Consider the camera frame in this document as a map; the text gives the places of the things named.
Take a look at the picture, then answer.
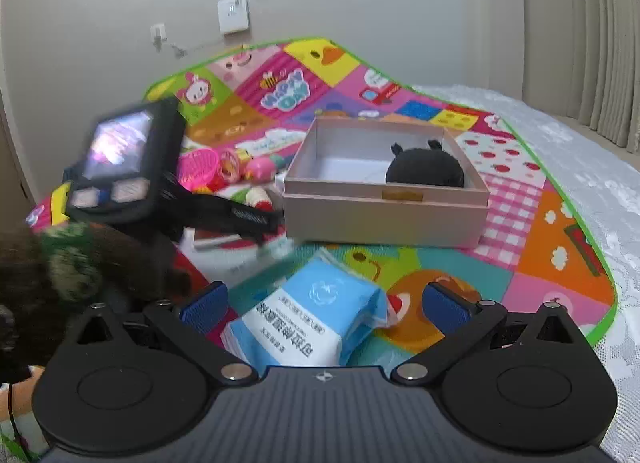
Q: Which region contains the colourful tape roll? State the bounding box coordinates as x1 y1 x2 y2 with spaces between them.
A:
217 147 251 184

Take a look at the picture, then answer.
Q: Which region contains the white wall thermostat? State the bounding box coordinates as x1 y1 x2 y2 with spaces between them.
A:
217 0 249 35

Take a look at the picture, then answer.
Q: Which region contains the pink toy net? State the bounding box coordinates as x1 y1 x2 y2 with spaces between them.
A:
179 148 223 194

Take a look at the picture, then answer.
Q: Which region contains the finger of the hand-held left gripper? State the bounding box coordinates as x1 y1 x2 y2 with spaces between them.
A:
170 192 286 245

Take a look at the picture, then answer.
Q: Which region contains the pink cardboard box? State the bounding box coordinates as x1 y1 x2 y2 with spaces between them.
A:
282 115 491 250

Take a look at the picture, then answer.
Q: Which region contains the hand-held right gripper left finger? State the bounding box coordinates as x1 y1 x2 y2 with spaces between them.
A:
75 281 256 385

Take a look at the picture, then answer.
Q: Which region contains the beige curtain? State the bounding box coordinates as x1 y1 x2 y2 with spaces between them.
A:
517 0 640 154

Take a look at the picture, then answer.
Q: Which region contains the pink pig toy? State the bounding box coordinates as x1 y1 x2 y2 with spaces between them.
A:
244 155 286 184

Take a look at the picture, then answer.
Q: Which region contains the white toy garlic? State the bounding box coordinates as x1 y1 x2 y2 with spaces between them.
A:
232 187 273 211

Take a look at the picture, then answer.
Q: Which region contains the colourful cartoon play mat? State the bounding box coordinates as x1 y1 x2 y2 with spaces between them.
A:
25 38 618 350

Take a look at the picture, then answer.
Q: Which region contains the black plush toy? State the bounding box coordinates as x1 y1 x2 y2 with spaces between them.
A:
385 140 466 188

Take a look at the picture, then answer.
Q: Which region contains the blue tissue packet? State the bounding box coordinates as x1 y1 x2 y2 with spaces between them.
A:
220 248 392 374

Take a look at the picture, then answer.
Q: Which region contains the thin wall cable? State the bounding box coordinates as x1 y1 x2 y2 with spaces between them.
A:
159 39 251 58

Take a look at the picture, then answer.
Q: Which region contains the small white box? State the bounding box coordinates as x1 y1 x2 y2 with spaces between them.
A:
192 232 266 252

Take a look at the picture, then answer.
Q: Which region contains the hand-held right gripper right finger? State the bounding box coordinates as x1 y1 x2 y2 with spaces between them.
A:
391 281 584 385

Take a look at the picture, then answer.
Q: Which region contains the pale pink cloth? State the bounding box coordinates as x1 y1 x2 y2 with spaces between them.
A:
0 365 51 463

